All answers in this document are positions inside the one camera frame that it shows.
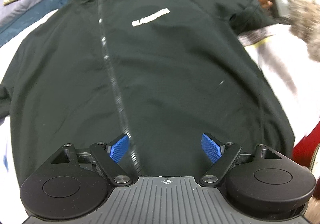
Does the pale pink dotted cloth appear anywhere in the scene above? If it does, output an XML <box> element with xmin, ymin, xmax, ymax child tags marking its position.
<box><xmin>244</xmin><ymin>24</ymin><xmax>320</xmax><ymax>139</ymax></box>

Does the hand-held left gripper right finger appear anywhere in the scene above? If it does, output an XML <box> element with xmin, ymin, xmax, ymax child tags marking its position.
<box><xmin>199</xmin><ymin>133</ymin><xmax>280</xmax><ymax>186</ymax></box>

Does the purple floral bedsheet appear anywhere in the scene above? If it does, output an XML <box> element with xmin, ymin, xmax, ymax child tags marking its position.
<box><xmin>0</xmin><ymin>0</ymin><xmax>253</xmax><ymax>189</ymax></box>

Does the red cloth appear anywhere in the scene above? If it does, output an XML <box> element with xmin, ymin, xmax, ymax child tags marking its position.
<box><xmin>291</xmin><ymin>124</ymin><xmax>320</xmax><ymax>172</ymax></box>

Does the mauve patterned blanket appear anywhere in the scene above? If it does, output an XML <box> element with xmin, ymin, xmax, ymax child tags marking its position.
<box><xmin>237</xmin><ymin>25</ymin><xmax>278</xmax><ymax>47</ymax></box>

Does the black zip jacket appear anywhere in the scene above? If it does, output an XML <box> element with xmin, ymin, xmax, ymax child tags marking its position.
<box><xmin>0</xmin><ymin>0</ymin><xmax>295</xmax><ymax>182</ymax></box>

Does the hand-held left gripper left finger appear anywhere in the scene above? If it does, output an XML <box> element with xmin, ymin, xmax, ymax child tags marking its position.
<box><xmin>51</xmin><ymin>134</ymin><xmax>133</xmax><ymax>186</ymax></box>

